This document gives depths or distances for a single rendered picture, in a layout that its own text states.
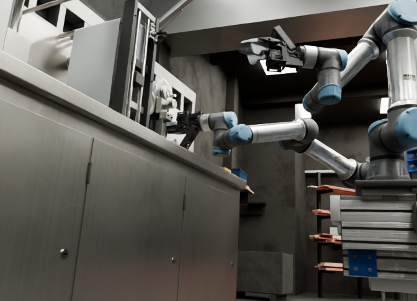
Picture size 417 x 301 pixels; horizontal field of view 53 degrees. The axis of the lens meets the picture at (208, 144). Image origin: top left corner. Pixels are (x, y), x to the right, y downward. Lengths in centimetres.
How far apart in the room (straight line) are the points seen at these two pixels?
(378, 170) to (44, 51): 138
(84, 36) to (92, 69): 17
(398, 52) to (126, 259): 112
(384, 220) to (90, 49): 127
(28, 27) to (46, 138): 92
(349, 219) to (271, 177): 793
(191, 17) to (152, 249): 436
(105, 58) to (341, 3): 370
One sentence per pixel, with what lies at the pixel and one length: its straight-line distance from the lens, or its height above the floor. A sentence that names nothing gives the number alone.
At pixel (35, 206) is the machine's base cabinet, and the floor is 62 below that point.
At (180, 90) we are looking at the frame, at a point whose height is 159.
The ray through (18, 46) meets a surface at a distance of 145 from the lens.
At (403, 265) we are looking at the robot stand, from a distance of 158.
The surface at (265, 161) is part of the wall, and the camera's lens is 955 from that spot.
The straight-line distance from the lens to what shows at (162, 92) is 190.
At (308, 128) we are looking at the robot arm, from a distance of 184.
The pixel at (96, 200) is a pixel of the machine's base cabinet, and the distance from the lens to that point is 113.
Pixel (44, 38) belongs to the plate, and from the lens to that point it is 192.
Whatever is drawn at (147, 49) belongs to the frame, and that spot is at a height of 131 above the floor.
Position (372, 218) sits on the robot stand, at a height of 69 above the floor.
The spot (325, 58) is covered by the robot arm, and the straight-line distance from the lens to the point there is 149.
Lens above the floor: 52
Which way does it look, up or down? 16 degrees up
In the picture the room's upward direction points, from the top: 3 degrees clockwise
